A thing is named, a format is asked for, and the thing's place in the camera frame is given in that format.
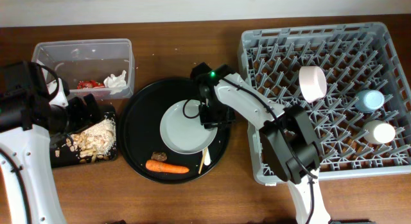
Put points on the brown food lump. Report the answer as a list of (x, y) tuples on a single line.
[(159, 156)]

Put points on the grey plate with food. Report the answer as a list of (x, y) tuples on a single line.
[(183, 134)]

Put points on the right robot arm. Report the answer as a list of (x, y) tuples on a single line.
[(290, 145)]

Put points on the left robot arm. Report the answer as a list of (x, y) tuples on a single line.
[(35, 114)]

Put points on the round black tray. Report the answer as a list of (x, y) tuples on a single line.
[(138, 132)]

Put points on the white plastic fork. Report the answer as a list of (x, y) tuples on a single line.
[(207, 158)]

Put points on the white tissue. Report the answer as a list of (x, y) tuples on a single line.
[(113, 81)]

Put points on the cream cup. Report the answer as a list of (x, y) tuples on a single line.
[(379, 132)]

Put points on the pink bowl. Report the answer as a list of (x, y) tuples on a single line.
[(312, 82)]

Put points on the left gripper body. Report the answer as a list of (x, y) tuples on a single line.
[(78, 117)]

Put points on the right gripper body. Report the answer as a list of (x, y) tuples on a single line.
[(215, 112)]

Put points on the wooden chopstick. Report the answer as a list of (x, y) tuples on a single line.
[(201, 163)]

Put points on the blue cup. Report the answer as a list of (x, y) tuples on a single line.
[(369, 100)]

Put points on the black rectangular tray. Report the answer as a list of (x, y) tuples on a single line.
[(83, 153)]

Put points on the orange carrot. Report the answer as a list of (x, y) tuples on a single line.
[(161, 167)]

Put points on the clear plastic bin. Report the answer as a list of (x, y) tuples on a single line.
[(101, 60)]

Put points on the rice and peanut shell pile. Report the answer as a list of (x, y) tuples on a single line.
[(94, 140)]

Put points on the grey dishwasher rack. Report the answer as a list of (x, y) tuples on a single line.
[(354, 57)]

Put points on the red snack wrapper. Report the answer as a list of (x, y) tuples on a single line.
[(91, 84)]

